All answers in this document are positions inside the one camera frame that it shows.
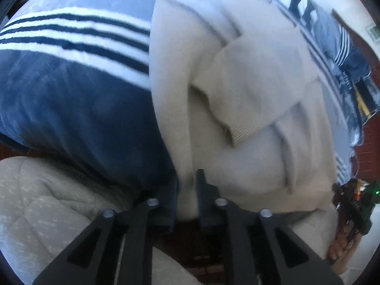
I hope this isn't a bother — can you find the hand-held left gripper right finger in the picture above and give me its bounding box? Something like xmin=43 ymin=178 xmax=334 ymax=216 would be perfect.
xmin=196 ymin=169 xmax=345 ymax=285

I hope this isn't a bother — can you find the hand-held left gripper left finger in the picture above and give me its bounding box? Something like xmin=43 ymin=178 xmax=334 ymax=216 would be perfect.
xmin=32 ymin=178 xmax=181 ymax=285

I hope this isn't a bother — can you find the cream knit sweater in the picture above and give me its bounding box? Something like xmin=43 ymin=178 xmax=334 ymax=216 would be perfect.
xmin=148 ymin=0 xmax=341 ymax=224

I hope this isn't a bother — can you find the person's right hand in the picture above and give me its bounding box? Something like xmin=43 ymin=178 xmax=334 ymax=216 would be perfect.
xmin=326 ymin=222 xmax=362 ymax=267

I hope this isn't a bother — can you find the dark wooden headboard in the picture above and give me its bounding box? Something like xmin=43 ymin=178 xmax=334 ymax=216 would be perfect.
xmin=330 ymin=7 xmax=380 ymax=186

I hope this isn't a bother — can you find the blue striped pillow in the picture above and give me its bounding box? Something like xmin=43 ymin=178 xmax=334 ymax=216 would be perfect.
xmin=332 ymin=25 xmax=373 ymax=79

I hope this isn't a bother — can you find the blue white striped bed blanket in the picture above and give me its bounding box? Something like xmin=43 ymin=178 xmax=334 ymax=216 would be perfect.
xmin=0 ymin=0 xmax=370 ymax=202

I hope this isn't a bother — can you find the white wall thermostat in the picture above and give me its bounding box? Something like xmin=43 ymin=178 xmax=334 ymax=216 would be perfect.
xmin=367 ymin=24 xmax=380 ymax=41

